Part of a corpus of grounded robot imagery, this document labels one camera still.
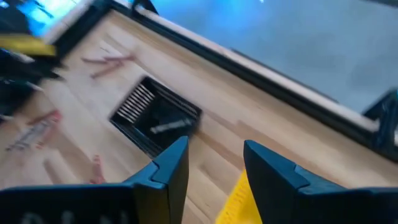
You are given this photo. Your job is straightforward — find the black table clamp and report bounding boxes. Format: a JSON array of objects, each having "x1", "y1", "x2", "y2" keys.
[
  {"x1": 130, "y1": 0, "x2": 159, "y2": 16},
  {"x1": 362, "y1": 88, "x2": 398, "y2": 159}
]

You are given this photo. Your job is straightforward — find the black metal table frame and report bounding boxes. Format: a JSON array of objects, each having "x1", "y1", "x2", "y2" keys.
[{"x1": 52, "y1": 0, "x2": 398, "y2": 162}]

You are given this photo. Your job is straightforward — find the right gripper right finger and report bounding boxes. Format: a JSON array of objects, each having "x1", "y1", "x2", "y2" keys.
[{"x1": 243, "y1": 139, "x2": 398, "y2": 224}]

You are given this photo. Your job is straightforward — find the pink crayon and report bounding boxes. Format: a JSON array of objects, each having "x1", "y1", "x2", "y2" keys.
[{"x1": 89, "y1": 154, "x2": 107, "y2": 185}]

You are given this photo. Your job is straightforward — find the black plastic basket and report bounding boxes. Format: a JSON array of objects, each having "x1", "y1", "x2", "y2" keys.
[{"x1": 108, "y1": 75, "x2": 203, "y2": 160}]

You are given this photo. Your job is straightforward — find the yellow plastic basket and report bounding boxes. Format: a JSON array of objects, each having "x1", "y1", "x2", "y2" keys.
[{"x1": 215, "y1": 169, "x2": 264, "y2": 224}]

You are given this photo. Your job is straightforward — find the grey crayon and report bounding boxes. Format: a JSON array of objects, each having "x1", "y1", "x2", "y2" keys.
[
  {"x1": 6, "y1": 123, "x2": 52, "y2": 152},
  {"x1": 150, "y1": 118, "x2": 194, "y2": 135}
]

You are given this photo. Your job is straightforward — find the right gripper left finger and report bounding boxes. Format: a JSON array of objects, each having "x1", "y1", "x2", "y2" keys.
[{"x1": 0, "y1": 136, "x2": 190, "y2": 224}]

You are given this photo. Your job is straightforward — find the yellow tag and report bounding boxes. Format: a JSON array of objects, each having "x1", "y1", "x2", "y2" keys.
[{"x1": 0, "y1": 33, "x2": 57, "y2": 57}]

